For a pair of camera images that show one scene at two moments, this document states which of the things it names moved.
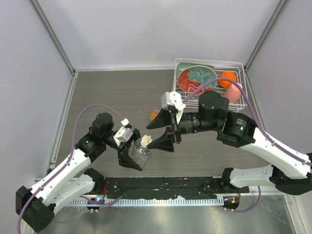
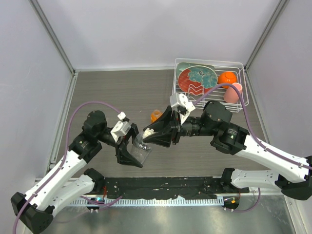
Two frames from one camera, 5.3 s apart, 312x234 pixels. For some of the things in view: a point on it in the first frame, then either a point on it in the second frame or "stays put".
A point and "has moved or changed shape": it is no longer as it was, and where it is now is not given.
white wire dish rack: [191, 77] stays put
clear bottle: [140, 153] has moved or changed shape
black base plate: [114, 188] stays put
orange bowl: [225, 84] stays put
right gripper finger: [165, 142] -> [163, 138]
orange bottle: [153, 114] stays put
